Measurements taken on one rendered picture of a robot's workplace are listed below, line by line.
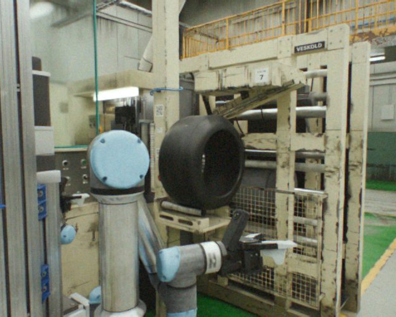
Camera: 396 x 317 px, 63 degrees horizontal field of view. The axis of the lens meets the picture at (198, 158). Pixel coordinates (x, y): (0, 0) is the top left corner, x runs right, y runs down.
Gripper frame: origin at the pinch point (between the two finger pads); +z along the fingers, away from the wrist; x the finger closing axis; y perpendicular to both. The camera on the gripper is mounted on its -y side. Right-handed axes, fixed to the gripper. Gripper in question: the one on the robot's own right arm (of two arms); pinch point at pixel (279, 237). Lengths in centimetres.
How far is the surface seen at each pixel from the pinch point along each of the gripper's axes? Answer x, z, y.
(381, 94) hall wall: -554, 797, -216
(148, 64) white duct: -177, 13, -111
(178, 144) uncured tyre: -92, 5, -36
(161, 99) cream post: -125, 7, -70
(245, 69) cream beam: -91, 51, -82
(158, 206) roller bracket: -125, 1, 0
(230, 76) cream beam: -102, 46, -80
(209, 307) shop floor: -160, 48, 85
